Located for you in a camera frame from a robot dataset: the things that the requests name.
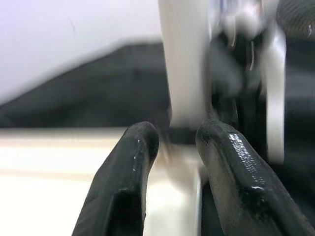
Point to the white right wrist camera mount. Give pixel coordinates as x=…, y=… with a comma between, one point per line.
x=275, y=98

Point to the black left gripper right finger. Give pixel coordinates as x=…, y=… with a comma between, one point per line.
x=246, y=196

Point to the white plastic table leg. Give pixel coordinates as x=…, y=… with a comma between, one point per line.
x=187, y=61

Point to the black fabric table cover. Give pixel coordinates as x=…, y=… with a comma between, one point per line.
x=98, y=86

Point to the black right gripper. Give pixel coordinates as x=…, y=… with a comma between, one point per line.
x=231, y=73

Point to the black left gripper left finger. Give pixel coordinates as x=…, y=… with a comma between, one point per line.
x=123, y=184

